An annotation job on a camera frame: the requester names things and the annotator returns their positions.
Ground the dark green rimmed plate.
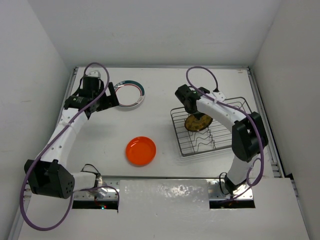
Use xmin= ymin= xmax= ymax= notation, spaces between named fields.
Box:
xmin=114 ymin=80 xmax=146 ymax=110

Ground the yellow brown plate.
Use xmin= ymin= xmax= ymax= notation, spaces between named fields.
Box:
xmin=184 ymin=114 xmax=213 ymax=132

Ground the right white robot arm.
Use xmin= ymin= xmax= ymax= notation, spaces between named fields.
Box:
xmin=174 ymin=84 xmax=269 ymax=194

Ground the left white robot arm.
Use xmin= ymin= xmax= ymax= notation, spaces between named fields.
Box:
xmin=24 ymin=70 xmax=119 ymax=199

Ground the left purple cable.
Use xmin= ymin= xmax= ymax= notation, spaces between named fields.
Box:
xmin=19 ymin=62 xmax=120 ymax=231

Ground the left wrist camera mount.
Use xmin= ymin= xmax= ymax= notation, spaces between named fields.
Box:
xmin=86 ymin=70 xmax=101 ymax=78

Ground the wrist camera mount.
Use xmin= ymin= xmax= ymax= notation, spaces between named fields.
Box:
xmin=86 ymin=70 xmax=101 ymax=78
xmin=212 ymin=91 xmax=226 ymax=102

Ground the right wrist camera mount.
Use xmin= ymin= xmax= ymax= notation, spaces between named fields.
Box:
xmin=212 ymin=91 xmax=226 ymax=102

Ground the metal wire dish rack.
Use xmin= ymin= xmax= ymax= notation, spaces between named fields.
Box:
xmin=170 ymin=96 xmax=253 ymax=158

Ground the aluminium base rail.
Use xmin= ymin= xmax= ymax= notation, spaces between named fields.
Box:
xmin=44 ymin=174 xmax=256 ymax=203

